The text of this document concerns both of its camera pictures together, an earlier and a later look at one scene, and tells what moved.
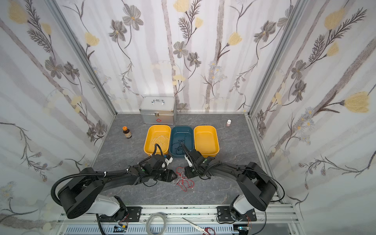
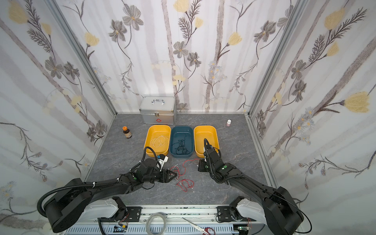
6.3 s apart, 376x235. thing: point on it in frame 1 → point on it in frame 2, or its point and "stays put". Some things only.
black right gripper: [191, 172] → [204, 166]
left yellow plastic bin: [159, 135] stays put
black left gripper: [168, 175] stays put
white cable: [160, 140] stays put
